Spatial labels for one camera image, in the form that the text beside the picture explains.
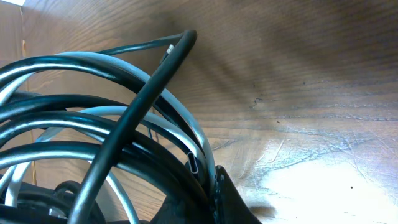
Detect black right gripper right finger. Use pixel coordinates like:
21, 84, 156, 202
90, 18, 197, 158
214, 166, 261, 224

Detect thin black cable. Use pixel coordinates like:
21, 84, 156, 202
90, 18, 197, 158
67, 29, 198, 224

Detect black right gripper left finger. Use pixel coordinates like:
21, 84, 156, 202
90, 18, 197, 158
157, 196, 211, 224

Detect thick black USB cable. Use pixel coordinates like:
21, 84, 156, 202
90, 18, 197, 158
0, 55, 212, 224

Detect white USB cable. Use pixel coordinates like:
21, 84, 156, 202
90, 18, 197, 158
0, 51, 217, 224

